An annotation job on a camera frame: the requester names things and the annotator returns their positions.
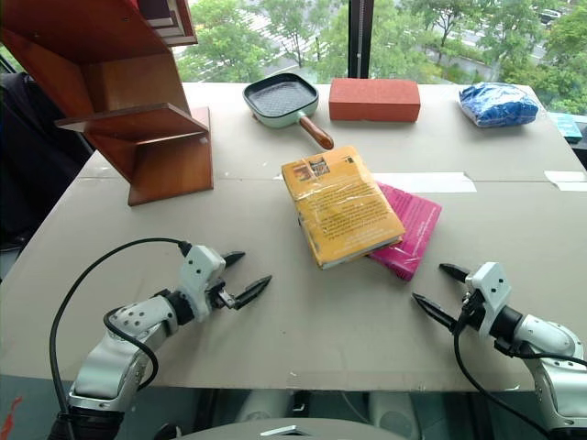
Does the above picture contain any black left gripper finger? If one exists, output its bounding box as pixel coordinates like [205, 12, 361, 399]
[222, 250, 247, 273]
[232, 275, 273, 313]

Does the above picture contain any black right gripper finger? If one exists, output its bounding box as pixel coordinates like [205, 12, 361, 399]
[411, 292, 460, 335]
[438, 263, 471, 283]

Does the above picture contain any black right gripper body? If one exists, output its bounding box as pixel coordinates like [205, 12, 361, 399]
[453, 273, 487, 335]

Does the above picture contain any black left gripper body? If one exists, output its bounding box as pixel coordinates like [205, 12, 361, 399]
[204, 278, 238, 315]

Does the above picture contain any pink book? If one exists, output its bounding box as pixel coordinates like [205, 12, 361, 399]
[366, 181, 443, 281]

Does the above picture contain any yellow book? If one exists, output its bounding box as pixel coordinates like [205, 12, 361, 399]
[281, 145, 407, 270]

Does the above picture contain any brown wooden bookshelf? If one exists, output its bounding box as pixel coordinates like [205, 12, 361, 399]
[0, 0, 216, 207]

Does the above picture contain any long white tape strip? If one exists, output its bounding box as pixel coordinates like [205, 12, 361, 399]
[371, 171, 478, 194]

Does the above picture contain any short white tape strip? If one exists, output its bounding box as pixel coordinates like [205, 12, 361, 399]
[544, 170, 587, 193]

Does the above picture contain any mint square grill pan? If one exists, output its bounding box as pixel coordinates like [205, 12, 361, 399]
[241, 72, 336, 151]

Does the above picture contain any blue plastic bag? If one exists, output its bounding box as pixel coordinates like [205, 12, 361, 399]
[458, 82, 540, 128]

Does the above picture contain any teal box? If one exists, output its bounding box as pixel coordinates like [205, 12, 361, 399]
[548, 113, 583, 144]

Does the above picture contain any red-orange rectangular block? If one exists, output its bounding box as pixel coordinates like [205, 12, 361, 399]
[328, 77, 422, 123]

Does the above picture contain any dark chair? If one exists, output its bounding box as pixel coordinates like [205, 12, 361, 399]
[0, 72, 95, 251]

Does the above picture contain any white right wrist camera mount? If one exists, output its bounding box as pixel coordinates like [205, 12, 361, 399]
[466, 261, 513, 341]

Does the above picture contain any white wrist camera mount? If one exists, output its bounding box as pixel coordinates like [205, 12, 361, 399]
[177, 245, 227, 322]
[466, 261, 513, 341]

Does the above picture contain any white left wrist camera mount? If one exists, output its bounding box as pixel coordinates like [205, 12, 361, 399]
[177, 245, 227, 322]

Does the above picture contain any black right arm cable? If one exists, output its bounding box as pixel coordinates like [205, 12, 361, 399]
[452, 292, 587, 440]

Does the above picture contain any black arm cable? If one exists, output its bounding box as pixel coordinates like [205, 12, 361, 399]
[49, 236, 192, 440]
[452, 292, 587, 440]

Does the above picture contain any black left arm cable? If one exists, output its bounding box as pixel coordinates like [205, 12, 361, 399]
[49, 236, 192, 440]

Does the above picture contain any black window frame post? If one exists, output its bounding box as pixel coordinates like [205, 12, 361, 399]
[347, 0, 374, 79]

